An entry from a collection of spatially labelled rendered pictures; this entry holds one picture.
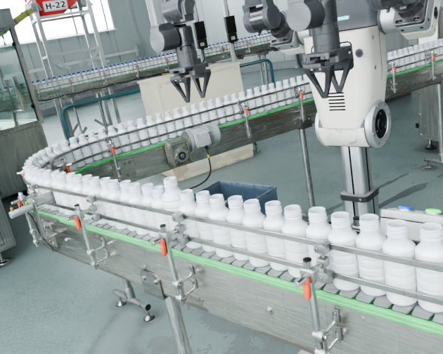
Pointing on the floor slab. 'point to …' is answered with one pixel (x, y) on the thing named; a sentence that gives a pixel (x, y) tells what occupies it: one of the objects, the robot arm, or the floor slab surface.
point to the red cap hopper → (52, 8)
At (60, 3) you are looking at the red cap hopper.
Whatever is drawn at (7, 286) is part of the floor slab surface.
